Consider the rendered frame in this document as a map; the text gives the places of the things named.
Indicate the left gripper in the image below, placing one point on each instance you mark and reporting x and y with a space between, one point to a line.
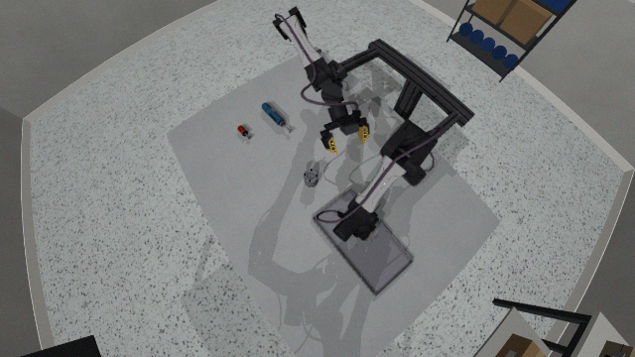
363 231

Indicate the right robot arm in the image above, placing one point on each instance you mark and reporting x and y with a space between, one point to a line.
326 78

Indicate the red and black screwdriver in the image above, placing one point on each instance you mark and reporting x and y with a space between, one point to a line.
243 132

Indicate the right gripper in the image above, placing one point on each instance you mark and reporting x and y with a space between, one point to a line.
336 112

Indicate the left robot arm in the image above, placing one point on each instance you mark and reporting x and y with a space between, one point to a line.
388 172

